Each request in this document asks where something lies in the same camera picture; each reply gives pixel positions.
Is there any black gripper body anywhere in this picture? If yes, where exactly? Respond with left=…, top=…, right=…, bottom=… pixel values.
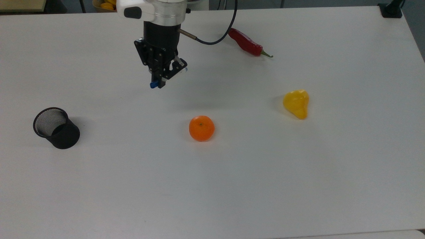
left=134, top=21, right=182, bottom=75

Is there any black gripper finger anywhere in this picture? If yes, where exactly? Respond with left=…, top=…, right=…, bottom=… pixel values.
left=165, top=56, right=188, bottom=81
left=151, top=70, right=167, bottom=89

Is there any white marker pen blue cap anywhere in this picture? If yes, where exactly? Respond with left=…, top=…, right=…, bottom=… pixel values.
left=150, top=66, right=188, bottom=89

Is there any black mesh pen cup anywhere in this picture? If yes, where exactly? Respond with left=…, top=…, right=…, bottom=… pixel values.
left=33, top=107, right=81, bottom=149

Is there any orange mandarin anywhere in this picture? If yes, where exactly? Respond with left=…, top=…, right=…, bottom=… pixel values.
left=189, top=115, right=215, bottom=142

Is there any pale fruit bowl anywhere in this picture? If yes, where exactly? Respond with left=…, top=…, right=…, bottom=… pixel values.
left=92, top=0, right=117, bottom=13

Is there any red chili pepper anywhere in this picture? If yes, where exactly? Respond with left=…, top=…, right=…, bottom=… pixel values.
left=228, top=28, right=274, bottom=58

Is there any yellow bell pepper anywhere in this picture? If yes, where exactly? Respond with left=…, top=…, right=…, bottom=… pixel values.
left=283, top=89, right=310, bottom=120

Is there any wooden table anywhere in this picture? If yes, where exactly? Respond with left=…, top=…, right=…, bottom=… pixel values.
left=0, top=0, right=47, bottom=13

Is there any white adjacent table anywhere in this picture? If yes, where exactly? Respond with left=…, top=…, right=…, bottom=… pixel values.
left=276, top=229, right=425, bottom=239

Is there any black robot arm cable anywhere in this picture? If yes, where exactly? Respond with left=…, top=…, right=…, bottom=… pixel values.
left=178, top=0, right=238, bottom=45

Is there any black table-edge mount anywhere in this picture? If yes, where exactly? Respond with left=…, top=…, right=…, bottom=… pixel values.
left=378, top=0, right=406, bottom=19

